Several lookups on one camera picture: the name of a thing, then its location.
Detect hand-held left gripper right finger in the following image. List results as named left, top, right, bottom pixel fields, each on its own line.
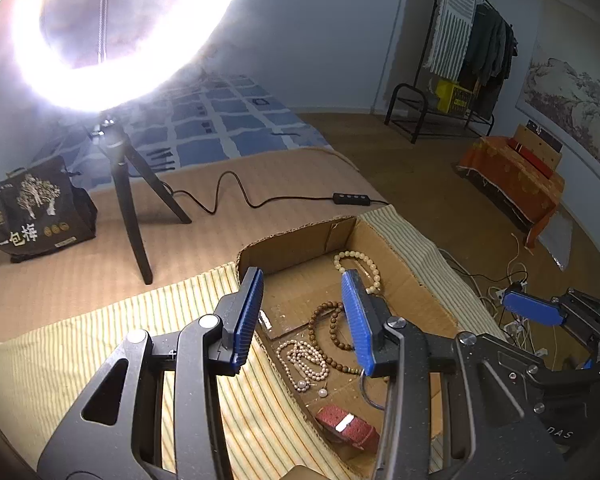
left=341, top=269, right=567, bottom=480

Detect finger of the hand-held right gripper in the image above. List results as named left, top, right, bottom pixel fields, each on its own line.
left=502, top=287, right=600, bottom=347
left=545, top=340, right=600, bottom=387

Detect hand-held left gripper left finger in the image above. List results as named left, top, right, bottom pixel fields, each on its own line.
left=37, top=266, right=266, bottom=480

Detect wooden bead necklace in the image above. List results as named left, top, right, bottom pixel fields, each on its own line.
left=307, top=301, right=367, bottom=377

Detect cream bead bracelet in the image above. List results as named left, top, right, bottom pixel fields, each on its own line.
left=333, top=249, right=382, bottom=296

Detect cardboard box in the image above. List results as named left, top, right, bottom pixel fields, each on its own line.
left=236, top=215, right=462, bottom=480

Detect pearl necklace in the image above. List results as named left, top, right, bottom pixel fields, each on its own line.
left=276, top=339, right=332, bottom=399

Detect metal bangle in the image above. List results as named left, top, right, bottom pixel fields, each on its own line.
left=358, top=370, right=397, bottom=412

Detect red woven strap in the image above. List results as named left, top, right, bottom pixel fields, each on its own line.
left=314, top=403, right=384, bottom=454

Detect white power strip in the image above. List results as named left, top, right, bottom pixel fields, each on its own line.
left=487, top=281, right=532, bottom=304

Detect silver foil sheet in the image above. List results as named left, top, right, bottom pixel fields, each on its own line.
left=536, top=209, right=577, bottom=272

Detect striped yellow cloth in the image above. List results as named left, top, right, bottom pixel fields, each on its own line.
left=0, top=205, right=507, bottom=480

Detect black inline controller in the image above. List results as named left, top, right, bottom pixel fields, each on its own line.
left=332, top=191, right=374, bottom=207

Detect orange cloth covered bench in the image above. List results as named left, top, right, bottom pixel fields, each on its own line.
left=454, top=135, right=567, bottom=249

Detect red box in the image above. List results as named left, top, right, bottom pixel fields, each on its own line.
left=507, top=141, right=557, bottom=179

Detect black tripod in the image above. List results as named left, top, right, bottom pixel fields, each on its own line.
left=86, top=114, right=194, bottom=287

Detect brown blanket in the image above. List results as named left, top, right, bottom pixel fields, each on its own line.
left=0, top=147, right=392, bottom=342

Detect cardboard sheet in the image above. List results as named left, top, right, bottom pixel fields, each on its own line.
left=511, top=120, right=564, bottom=172

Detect blue checked bedsheet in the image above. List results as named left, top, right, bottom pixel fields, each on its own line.
left=29, top=72, right=334, bottom=192

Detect yellow crate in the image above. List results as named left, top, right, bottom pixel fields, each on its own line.
left=434, top=78, right=477, bottom=114

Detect black garment rack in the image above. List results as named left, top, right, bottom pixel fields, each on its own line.
left=383, top=0, right=519, bottom=144

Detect black snack bag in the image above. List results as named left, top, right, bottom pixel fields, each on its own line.
left=0, top=154, right=99, bottom=265

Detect dark hanging clothes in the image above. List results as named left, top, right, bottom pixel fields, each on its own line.
left=457, top=1, right=519, bottom=117

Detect striped towel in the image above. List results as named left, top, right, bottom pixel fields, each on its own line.
left=426, top=0, right=482, bottom=77

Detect white cable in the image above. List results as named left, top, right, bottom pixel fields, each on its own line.
left=509, top=231, right=532, bottom=282

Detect black floor cable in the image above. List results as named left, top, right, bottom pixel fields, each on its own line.
left=436, top=248, right=529, bottom=287

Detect black light cable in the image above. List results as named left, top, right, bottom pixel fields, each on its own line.
left=166, top=170, right=392, bottom=214

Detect wall scroll painting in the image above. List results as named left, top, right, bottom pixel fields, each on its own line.
left=515, top=0, right=600, bottom=182

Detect ring light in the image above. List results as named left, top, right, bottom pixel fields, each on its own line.
left=0, top=0, right=254, bottom=114

